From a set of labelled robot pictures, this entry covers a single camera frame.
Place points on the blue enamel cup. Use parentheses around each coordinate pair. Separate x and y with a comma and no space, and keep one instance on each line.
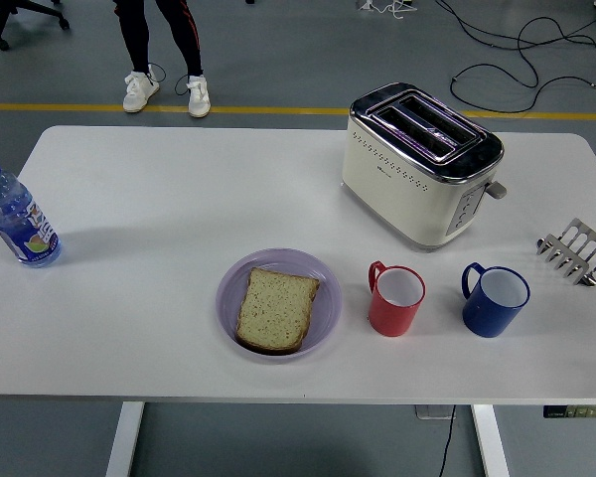
(487,318)

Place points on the slice of toast bread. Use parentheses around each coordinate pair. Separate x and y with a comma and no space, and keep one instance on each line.
(275,310)

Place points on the red enamel cup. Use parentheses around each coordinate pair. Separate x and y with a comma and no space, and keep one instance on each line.
(390,318)

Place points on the purple round plate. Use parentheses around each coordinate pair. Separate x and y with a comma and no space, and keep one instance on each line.
(328,298)

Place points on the cream and chrome toaster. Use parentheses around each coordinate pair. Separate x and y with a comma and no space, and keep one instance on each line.
(402,199)

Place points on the grey box under table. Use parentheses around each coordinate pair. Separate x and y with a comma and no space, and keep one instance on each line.
(432,412)

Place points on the person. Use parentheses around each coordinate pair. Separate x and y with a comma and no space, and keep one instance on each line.
(134,30)

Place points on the white table leg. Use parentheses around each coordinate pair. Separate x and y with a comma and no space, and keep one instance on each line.
(124,442)
(489,442)

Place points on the clear bottle with blue cap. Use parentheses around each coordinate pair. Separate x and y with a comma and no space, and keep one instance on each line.
(20,223)

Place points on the silver metal toast rack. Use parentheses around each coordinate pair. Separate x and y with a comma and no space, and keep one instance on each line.
(582,227)

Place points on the black table control panel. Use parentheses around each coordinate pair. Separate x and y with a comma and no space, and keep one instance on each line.
(556,412)

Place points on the black office chair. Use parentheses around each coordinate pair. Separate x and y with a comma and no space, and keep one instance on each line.
(2,15)

